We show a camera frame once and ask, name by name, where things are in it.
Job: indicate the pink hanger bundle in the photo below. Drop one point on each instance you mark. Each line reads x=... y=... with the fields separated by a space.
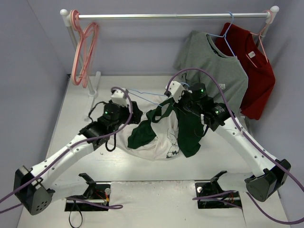
x=85 y=49

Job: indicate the pink hanger with red shirt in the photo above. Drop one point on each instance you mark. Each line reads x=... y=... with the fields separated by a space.
x=261 y=35

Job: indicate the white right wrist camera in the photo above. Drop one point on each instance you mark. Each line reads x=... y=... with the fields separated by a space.
x=175 y=90

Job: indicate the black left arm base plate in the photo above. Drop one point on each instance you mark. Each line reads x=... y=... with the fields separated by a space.
x=95 y=192

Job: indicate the red t-shirt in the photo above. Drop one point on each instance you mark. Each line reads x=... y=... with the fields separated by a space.
x=261 y=78

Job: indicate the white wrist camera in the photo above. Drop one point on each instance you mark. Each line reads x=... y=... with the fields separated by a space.
x=175 y=90
x=118 y=97

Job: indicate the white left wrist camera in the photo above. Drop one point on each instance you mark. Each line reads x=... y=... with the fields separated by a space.
x=118 y=97

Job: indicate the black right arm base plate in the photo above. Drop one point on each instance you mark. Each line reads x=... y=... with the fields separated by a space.
x=211 y=196

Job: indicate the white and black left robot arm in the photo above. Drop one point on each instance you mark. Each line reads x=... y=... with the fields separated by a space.
x=38 y=186

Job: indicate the white and green t-shirt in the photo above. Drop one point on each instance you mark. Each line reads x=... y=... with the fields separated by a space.
x=165 y=131

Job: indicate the silver and white clothes rack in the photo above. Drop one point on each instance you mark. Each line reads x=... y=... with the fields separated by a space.
x=86 y=19

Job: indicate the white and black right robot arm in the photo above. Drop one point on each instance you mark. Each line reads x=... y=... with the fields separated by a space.
x=266 y=175

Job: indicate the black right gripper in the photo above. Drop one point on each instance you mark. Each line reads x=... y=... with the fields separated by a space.
x=184 y=100

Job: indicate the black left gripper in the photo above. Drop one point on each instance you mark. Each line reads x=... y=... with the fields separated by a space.
x=135 y=110

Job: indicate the grey t-shirt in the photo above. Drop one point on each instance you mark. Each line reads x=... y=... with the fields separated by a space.
x=199 y=51

